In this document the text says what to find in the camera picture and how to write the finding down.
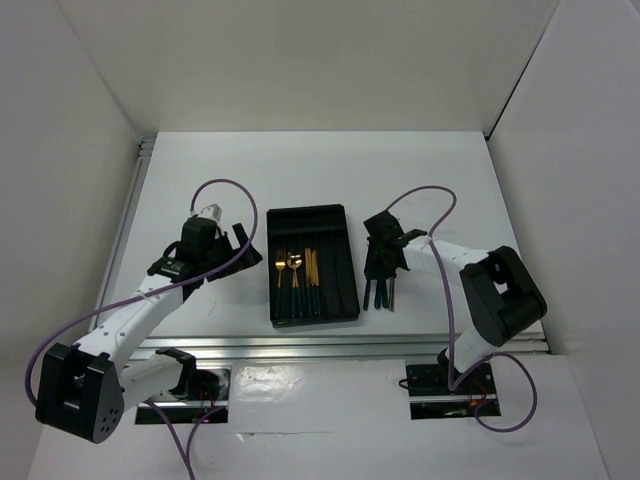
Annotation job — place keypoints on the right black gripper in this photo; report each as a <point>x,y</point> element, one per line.
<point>374,272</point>

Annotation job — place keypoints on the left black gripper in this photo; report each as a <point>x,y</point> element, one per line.
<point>251,256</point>

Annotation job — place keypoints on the gold fork green handle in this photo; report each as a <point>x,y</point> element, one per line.
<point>280,265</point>
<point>378,294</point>

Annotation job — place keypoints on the gold spoon green handle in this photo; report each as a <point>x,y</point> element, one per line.
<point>294,262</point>
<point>385,295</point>

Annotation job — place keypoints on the gold knife green handle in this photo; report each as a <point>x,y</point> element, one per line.
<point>315,283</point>
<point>308,285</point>

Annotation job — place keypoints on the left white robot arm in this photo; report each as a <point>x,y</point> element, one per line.
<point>86,387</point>

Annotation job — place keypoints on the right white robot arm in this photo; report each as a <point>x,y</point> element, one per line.
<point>490,295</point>

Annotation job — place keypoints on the black cutlery tray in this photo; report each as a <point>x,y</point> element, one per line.
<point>322,228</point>

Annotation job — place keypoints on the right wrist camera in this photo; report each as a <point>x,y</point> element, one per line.
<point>382,222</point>

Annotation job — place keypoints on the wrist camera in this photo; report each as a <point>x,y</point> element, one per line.
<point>382,222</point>
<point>198,234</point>

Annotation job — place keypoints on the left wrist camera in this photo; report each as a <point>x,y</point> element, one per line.
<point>198,234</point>

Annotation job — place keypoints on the aluminium frame rail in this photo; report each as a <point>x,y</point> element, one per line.
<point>418,175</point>

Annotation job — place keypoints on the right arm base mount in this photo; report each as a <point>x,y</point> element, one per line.
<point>430,398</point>

